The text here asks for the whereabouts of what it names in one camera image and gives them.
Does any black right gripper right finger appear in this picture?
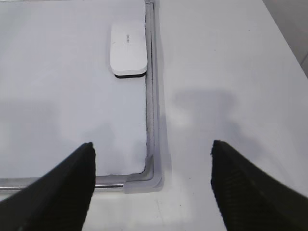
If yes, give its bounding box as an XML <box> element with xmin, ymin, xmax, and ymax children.
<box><xmin>211</xmin><ymin>140</ymin><xmax>308</xmax><ymax>231</ymax></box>

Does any white whiteboard with aluminium frame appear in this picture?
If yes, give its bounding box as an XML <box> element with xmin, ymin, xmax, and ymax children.
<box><xmin>0</xmin><ymin>0</ymin><xmax>162</xmax><ymax>193</ymax></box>

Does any white whiteboard eraser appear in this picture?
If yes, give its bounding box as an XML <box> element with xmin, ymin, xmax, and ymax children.
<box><xmin>110</xmin><ymin>21</ymin><xmax>148</xmax><ymax>79</ymax></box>

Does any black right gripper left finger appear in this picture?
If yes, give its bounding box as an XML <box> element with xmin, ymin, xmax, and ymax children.
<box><xmin>0</xmin><ymin>142</ymin><xmax>96</xmax><ymax>231</ymax></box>

